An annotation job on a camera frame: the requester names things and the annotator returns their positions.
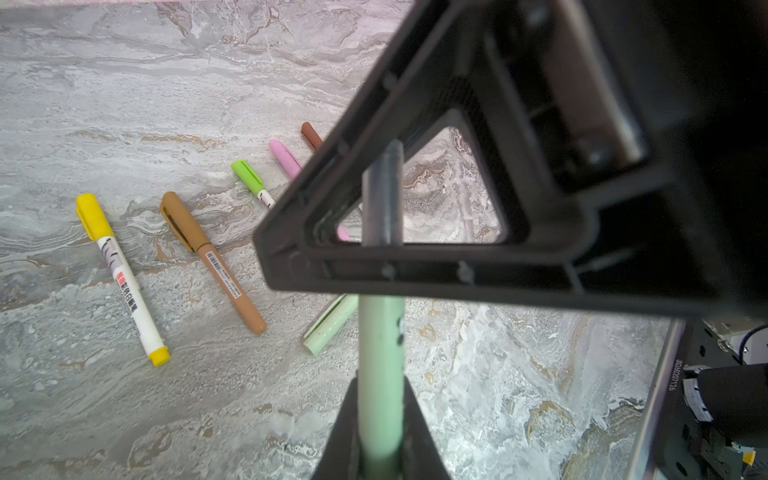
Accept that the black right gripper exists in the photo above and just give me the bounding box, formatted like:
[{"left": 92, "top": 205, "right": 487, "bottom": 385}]
[{"left": 479, "top": 1, "right": 767, "bottom": 316}]

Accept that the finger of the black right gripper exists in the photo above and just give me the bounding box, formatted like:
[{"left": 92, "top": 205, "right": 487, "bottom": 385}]
[{"left": 253, "top": 1, "right": 599, "bottom": 300}]

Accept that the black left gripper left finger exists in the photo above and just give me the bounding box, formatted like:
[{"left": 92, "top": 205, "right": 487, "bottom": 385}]
[{"left": 311, "top": 377, "right": 360, "bottom": 480}]

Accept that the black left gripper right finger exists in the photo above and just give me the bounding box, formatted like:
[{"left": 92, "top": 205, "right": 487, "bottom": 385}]
[{"left": 400, "top": 379, "right": 450, "bottom": 480}]

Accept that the pale green pen dark tip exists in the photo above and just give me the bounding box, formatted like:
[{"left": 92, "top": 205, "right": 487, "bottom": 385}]
[{"left": 358, "top": 140, "right": 405, "bottom": 479}]

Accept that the pale green pen cap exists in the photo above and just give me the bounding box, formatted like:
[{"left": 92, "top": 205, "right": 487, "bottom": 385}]
[{"left": 303, "top": 294, "right": 359, "bottom": 356}]

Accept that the brown pen cap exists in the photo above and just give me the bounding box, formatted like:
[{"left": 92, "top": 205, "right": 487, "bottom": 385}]
[{"left": 300, "top": 121, "right": 325, "bottom": 152}]

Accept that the white pen brown tip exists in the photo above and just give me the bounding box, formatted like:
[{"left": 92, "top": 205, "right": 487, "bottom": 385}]
[{"left": 300, "top": 121, "right": 325, "bottom": 152}]

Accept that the white green pen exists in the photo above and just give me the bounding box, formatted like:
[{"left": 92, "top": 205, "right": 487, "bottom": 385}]
[{"left": 231, "top": 160, "right": 275, "bottom": 209}]

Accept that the white pen yellow tip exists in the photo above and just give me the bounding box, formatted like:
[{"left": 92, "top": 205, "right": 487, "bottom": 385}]
[{"left": 75, "top": 192, "right": 172, "bottom": 368}]

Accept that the orange pen cap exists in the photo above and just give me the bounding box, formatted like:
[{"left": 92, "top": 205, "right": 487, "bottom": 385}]
[{"left": 160, "top": 191, "right": 211, "bottom": 252}]

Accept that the yellow pen cap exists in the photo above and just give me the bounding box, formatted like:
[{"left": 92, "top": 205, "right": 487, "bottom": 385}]
[{"left": 76, "top": 193, "right": 114, "bottom": 242}]

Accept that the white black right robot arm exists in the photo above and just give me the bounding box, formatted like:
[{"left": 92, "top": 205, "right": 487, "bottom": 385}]
[{"left": 253, "top": 1, "right": 767, "bottom": 479}]

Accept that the aluminium front rail frame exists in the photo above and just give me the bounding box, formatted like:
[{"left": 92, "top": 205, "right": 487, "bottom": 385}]
[{"left": 624, "top": 320, "right": 687, "bottom": 480}]

